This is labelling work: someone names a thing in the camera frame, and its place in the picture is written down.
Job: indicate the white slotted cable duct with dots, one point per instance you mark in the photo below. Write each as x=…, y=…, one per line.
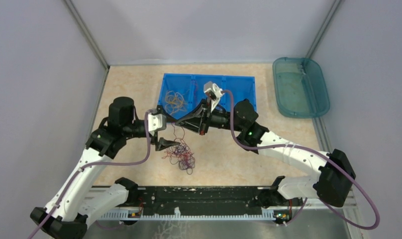
x=128, y=214

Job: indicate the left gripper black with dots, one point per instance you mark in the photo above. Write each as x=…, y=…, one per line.
x=162, y=143

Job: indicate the aluminium frame post right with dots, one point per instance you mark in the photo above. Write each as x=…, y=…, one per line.
x=336, y=4

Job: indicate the aluminium frame post left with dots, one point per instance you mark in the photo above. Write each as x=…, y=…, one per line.
x=83, y=28

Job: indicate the teal translucent plastic tray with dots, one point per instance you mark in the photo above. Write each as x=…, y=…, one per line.
x=300, y=88

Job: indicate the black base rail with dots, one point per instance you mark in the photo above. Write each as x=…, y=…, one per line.
x=207, y=201

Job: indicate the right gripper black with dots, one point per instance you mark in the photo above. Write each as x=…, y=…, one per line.
x=193, y=121

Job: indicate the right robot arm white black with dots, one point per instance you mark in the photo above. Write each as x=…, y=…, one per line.
x=260, y=140

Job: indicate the aluminium rail right side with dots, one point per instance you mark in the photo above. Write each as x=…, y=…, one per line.
x=333, y=186

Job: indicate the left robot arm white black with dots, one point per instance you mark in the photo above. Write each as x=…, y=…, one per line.
x=68, y=215

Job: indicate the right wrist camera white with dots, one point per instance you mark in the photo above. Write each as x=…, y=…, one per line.
x=213, y=93

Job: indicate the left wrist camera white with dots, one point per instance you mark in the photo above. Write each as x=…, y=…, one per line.
x=156, y=122

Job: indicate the aluminium frame post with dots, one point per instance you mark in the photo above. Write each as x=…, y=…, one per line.
x=83, y=28
x=336, y=4

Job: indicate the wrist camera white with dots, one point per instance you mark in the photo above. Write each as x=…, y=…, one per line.
x=213, y=93
x=156, y=122

